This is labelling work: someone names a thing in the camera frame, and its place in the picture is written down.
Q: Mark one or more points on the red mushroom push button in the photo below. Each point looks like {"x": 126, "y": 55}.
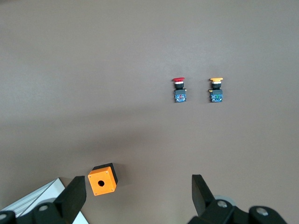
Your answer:
{"x": 180, "y": 93}

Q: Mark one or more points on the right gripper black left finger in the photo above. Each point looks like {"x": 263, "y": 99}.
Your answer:
{"x": 70, "y": 198}

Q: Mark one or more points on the white drawer cabinet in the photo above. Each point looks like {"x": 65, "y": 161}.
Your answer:
{"x": 46, "y": 192}

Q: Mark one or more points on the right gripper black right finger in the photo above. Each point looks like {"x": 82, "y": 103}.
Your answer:
{"x": 203, "y": 200}

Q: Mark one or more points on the orange button enclosure box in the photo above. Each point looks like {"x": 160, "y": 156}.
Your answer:
{"x": 101, "y": 183}

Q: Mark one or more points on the yellow mushroom push button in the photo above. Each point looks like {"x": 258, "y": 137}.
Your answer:
{"x": 215, "y": 93}

